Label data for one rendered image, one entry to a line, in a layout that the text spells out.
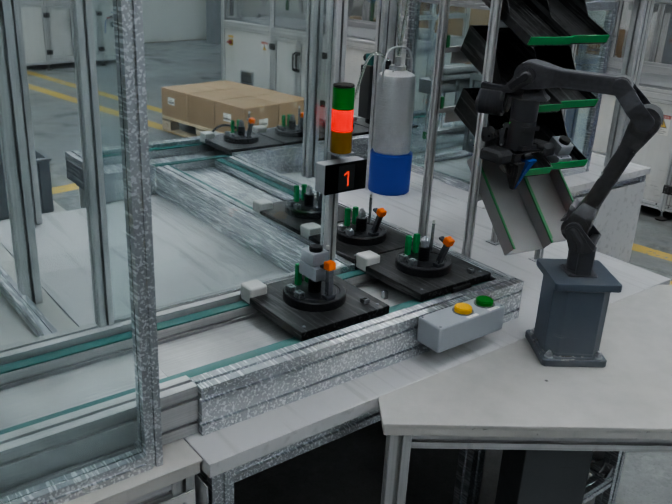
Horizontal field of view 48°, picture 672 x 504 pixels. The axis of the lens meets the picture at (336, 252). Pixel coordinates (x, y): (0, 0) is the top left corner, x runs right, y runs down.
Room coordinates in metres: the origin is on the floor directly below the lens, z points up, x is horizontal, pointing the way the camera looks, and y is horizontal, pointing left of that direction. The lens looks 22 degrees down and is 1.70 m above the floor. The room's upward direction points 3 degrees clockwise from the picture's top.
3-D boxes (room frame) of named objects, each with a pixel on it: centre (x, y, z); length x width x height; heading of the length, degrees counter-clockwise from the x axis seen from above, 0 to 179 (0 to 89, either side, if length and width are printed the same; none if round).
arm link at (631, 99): (1.58, -0.49, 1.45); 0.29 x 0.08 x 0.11; 64
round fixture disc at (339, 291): (1.54, 0.04, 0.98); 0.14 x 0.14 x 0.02
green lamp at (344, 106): (1.72, 0.00, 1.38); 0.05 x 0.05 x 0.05
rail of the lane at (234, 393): (1.46, -0.10, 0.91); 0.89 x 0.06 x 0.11; 129
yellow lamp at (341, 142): (1.72, 0.00, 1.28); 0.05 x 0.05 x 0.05
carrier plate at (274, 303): (1.54, 0.04, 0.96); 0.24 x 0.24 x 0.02; 39
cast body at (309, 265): (1.55, 0.05, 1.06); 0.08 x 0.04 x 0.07; 39
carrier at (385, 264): (1.75, -0.22, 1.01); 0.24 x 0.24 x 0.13; 39
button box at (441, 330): (1.53, -0.29, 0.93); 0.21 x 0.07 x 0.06; 129
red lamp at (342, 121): (1.72, 0.00, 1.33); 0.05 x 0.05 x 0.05
